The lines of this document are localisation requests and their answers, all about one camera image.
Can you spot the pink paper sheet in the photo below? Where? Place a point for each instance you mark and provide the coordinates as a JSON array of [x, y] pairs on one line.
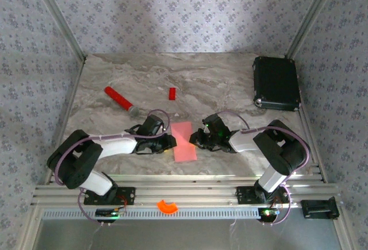
[[184, 143]]

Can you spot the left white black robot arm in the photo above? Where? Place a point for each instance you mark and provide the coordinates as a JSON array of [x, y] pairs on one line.
[[74, 161]]

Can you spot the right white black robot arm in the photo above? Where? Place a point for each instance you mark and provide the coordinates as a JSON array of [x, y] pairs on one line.
[[279, 149]]

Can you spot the small red block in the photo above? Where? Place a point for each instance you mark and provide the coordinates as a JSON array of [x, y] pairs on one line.
[[172, 93]]

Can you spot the orange curved plastic piece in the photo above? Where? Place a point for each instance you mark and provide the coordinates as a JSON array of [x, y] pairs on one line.
[[166, 207]]

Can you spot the red marker pen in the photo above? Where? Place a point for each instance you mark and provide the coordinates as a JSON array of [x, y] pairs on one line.
[[120, 100]]

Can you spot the black hard case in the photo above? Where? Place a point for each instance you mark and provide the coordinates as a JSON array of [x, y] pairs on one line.
[[276, 83]]

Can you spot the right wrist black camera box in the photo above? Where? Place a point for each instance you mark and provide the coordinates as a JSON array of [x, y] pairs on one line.
[[217, 126]]

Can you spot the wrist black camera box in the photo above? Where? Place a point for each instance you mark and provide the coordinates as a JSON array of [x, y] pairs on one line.
[[152, 125], [217, 126]]

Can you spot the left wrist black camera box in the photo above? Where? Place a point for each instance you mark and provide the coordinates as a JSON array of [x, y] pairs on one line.
[[152, 125]]

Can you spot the aluminium mounting rail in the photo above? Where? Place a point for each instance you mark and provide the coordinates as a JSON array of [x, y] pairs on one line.
[[184, 189]]

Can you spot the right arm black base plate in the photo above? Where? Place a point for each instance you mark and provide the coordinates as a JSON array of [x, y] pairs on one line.
[[244, 195]]

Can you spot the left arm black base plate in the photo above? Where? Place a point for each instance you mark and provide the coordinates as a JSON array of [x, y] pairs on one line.
[[126, 195]]

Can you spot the black clamp bracket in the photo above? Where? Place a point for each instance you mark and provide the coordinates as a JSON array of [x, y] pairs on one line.
[[319, 208]]

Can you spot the aluminium corner post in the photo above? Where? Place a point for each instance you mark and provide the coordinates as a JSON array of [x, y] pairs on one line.
[[57, 17], [313, 17]]

